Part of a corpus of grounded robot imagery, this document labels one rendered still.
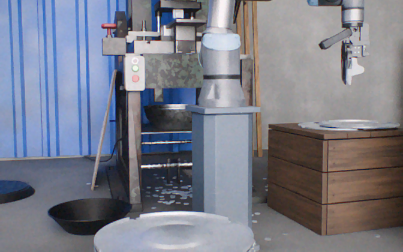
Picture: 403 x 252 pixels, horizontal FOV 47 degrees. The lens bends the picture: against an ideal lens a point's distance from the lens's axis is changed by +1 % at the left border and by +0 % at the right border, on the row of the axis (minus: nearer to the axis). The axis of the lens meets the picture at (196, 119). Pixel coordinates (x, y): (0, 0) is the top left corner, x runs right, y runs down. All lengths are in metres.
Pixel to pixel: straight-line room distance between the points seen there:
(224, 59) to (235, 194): 0.42
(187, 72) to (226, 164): 0.67
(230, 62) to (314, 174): 0.52
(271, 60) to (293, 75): 0.21
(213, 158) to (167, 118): 0.72
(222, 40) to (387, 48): 2.78
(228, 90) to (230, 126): 0.11
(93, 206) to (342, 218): 0.93
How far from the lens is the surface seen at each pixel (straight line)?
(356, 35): 1.73
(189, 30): 2.06
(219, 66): 1.42
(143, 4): 2.40
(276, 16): 3.65
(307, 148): 1.70
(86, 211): 1.89
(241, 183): 1.45
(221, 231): 0.91
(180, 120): 2.08
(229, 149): 1.42
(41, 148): 3.34
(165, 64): 1.97
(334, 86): 3.84
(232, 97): 1.42
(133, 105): 1.89
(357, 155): 1.70
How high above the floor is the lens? 0.53
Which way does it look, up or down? 5 degrees down
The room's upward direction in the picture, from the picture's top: straight up
